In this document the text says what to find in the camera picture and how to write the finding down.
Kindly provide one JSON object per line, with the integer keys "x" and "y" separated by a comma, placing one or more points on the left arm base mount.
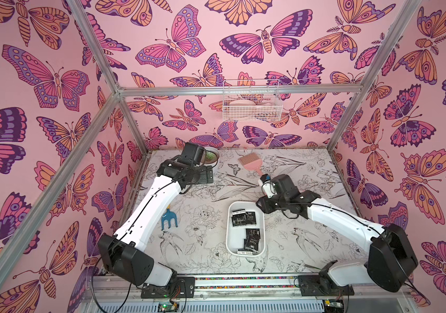
{"x": 180, "y": 288}

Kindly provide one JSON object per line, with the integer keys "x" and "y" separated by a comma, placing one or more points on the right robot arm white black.
{"x": 390, "y": 257}

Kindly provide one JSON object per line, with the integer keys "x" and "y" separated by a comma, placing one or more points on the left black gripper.
{"x": 204, "y": 179}

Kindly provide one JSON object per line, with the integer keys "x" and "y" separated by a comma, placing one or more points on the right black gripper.
{"x": 269, "y": 201}

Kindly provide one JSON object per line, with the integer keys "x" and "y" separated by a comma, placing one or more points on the black sachet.
{"x": 250, "y": 218}
{"x": 253, "y": 232}
{"x": 239, "y": 218}
{"x": 252, "y": 244}

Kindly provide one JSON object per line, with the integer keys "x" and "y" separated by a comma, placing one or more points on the white pot with succulent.
{"x": 212, "y": 157}

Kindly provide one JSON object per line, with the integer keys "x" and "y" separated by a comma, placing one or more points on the white oval storage box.
{"x": 236, "y": 236}

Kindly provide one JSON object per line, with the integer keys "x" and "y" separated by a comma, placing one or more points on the aluminium rail front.
{"x": 240, "y": 286}

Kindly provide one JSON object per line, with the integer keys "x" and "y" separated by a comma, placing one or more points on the white wire wall basket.
{"x": 246, "y": 100}

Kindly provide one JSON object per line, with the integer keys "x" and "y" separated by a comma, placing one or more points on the black sachet top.
{"x": 250, "y": 218}

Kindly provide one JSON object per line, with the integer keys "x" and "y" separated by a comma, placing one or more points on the black sachet bottom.
{"x": 252, "y": 244}

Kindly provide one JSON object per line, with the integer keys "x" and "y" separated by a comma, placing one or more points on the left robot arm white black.
{"x": 123, "y": 253}

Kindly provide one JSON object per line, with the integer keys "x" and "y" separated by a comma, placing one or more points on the pink dustpan brush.
{"x": 252, "y": 162}

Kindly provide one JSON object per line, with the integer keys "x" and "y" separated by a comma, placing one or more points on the blue garden fork yellow handle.
{"x": 168, "y": 219}

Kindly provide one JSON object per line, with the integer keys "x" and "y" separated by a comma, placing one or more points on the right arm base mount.
{"x": 319, "y": 286}

